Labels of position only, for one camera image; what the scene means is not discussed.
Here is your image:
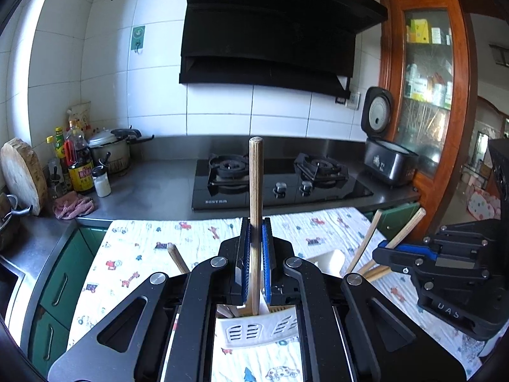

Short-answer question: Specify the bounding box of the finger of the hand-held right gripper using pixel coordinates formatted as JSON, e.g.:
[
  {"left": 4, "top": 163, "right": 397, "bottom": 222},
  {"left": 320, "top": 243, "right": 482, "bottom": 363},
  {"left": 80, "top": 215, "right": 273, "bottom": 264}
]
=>
[{"left": 373, "top": 242, "right": 434, "bottom": 273}]

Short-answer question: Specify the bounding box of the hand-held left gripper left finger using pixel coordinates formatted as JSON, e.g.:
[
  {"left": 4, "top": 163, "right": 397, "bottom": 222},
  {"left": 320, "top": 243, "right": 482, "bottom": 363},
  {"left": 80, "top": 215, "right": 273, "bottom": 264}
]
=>
[{"left": 48, "top": 219, "right": 251, "bottom": 382}]

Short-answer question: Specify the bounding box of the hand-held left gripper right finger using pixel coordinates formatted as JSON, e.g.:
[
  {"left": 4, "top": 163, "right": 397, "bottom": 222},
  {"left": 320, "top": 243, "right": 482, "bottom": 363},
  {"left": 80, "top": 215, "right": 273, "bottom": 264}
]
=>
[{"left": 262, "top": 218, "right": 466, "bottom": 382}]

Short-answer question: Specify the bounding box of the white plastic utensil holder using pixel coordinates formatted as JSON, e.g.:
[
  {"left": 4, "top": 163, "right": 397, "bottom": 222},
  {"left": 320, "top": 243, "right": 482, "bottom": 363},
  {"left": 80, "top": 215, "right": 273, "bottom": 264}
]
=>
[{"left": 215, "top": 249, "right": 346, "bottom": 348}]

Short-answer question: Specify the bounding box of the patterned seat cushion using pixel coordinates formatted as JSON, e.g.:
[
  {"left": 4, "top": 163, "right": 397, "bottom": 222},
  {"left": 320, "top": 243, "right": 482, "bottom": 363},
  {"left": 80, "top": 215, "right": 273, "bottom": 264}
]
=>
[{"left": 467, "top": 190, "right": 502, "bottom": 221}]

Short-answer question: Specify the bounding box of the black gas stove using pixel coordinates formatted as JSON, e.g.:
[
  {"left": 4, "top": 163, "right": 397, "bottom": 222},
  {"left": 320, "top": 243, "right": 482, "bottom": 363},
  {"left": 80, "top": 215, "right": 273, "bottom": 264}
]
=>
[{"left": 192, "top": 152, "right": 374, "bottom": 212}]

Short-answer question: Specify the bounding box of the black rice cooker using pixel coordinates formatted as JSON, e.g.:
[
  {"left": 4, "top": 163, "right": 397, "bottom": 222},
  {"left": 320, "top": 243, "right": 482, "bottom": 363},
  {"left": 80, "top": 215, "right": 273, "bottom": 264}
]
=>
[{"left": 361, "top": 86, "right": 419, "bottom": 189}]

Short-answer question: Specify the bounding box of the printed white table cloth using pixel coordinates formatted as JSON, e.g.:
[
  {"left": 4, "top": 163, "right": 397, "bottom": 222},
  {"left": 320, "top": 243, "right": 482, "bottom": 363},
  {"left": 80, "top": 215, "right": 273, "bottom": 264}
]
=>
[{"left": 66, "top": 207, "right": 488, "bottom": 382}]

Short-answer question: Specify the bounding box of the stainless steel kitchen counter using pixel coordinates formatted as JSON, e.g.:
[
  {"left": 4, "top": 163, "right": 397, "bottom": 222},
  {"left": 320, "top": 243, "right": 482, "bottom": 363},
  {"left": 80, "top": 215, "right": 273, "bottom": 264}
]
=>
[{"left": 0, "top": 134, "right": 422, "bottom": 287}]

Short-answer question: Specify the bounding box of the white jar with black cap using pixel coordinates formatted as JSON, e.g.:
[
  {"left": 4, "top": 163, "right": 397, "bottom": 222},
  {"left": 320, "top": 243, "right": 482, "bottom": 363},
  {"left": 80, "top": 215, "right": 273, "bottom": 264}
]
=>
[{"left": 92, "top": 166, "right": 112, "bottom": 198}]

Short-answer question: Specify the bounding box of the wooden glass-door cabinet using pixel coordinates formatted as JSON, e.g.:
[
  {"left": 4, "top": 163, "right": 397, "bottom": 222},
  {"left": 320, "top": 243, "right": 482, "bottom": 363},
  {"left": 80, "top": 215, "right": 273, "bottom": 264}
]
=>
[{"left": 378, "top": 0, "right": 482, "bottom": 231}]

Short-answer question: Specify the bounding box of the steel pressure cooker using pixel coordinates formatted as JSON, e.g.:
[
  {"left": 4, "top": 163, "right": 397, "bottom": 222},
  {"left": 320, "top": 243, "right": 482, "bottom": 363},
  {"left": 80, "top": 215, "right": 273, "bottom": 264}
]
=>
[{"left": 87, "top": 127, "right": 155, "bottom": 176}]

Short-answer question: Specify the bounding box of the pink dish rag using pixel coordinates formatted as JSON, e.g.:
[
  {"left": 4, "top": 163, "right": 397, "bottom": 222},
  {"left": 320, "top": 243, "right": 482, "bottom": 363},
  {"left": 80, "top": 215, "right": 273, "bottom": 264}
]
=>
[{"left": 53, "top": 191, "right": 96, "bottom": 220}]

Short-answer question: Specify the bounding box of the green kitchen cabinet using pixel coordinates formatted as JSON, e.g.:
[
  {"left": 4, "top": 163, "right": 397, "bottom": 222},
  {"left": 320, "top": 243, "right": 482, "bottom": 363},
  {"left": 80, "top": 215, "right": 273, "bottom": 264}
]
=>
[{"left": 30, "top": 226, "right": 110, "bottom": 371}]

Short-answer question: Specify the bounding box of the large soy sauce bottle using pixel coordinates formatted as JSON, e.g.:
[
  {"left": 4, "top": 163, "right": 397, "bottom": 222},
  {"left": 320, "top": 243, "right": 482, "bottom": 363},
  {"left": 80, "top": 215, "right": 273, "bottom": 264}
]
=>
[{"left": 65, "top": 120, "right": 95, "bottom": 195}]

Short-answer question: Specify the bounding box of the green label bottle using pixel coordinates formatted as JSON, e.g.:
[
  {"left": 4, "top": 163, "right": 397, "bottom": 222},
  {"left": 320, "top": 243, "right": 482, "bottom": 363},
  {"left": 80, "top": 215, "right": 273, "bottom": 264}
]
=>
[{"left": 55, "top": 127, "right": 71, "bottom": 192}]

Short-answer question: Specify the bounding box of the yellow cap bottle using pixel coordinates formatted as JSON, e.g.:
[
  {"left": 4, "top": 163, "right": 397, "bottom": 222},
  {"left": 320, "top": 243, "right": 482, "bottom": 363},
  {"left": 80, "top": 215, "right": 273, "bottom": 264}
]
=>
[{"left": 46, "top": 136, "right": 61, "bottom": 176}]

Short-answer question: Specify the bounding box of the seasoning bag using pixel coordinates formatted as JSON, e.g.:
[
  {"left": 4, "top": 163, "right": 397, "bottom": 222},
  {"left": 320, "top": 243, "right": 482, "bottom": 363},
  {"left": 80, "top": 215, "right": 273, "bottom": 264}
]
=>
[{"left": 67, "top": 101, "right": 93, "bottom": 133}]

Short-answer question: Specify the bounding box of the black range hood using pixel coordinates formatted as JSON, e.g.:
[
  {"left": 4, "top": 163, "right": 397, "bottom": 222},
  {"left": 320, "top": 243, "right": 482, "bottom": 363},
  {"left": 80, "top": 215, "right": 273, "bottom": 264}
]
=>
[{"left": 179, "top": 0, "right": 388, "bottom": 97}]

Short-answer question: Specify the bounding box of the round wooden cutting board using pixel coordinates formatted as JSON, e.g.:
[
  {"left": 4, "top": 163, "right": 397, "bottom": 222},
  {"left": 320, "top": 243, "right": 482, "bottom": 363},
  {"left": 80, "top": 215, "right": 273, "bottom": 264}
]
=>
[{"left": 0, "top": 138, "right": 48, "bottom": 216}]

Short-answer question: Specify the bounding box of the dark pot with handle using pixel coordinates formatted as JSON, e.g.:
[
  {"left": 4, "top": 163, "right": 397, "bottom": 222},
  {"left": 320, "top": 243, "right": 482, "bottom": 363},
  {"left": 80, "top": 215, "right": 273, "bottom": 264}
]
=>
[{"left": 0, "top": 193, "right": 33, "bottom": 249}]

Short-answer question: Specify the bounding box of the green wall hook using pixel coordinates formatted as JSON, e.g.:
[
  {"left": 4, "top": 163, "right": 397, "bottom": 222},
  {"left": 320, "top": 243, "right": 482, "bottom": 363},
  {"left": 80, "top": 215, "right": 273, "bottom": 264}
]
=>
[{"left": 130, "top": 26, "right": 146, "bottom": 54}]

